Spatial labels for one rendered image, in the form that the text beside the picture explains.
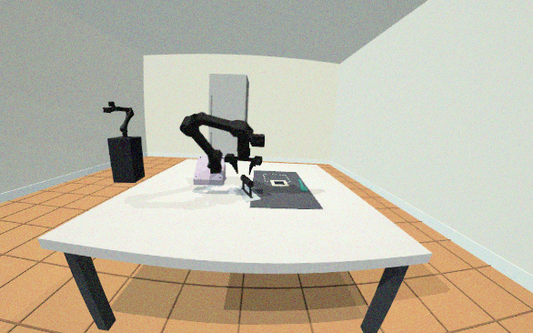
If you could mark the cream square tile with dark square centre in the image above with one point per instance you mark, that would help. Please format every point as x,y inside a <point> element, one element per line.
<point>279,183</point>

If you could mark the teal small trowel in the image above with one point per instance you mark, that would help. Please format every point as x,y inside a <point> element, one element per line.
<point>303,189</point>

